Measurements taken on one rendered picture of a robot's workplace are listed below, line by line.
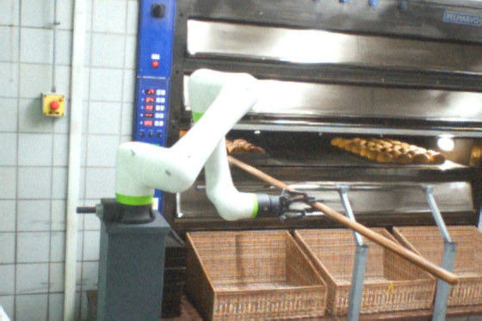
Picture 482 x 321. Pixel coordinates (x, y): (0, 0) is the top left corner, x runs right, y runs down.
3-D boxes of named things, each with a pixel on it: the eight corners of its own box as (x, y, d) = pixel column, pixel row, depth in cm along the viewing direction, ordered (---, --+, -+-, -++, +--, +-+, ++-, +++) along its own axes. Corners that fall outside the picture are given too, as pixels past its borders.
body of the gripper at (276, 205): (263, 192, 246) (285, 192, 250) (261, 213, 248) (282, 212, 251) (271, 196, 240) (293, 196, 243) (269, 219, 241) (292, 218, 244)
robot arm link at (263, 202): (256, 221, 238) (259, 197, 236) (244, 212, 249) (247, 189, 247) (272, 221, 240) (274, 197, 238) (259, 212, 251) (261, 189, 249)
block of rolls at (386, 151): (328, 144, 422) (329, 135, 421) (390, 145, 437) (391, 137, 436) (380, 163, 366) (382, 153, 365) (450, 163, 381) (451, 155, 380)
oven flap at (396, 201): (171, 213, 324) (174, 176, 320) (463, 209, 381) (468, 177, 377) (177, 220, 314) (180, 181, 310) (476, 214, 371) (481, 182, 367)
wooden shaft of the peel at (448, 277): (460, 287, 178) (461, 276, 177) (450, 287, 177) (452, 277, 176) (231, 161, 335) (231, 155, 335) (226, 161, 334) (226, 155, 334)
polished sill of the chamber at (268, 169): (173, 171, 319) (174, 163, 318) (469, 174, 377) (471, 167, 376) (176, 174, 313) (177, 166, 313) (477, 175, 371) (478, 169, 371)
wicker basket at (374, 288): (287, 279, 343) (292, 229, 338) (377, 274, 362) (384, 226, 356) (333, 317, 299) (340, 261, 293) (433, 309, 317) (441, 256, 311)
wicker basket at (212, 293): (180, 283, 325) (183, 231, 320) (282, 279, 343) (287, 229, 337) (210, 325, 280) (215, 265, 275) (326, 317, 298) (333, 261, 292)
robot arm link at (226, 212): (219, 226, 235) (225, 199, 230) (209, 210, 245) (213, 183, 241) (255, 225, 239) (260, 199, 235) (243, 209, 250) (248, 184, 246)
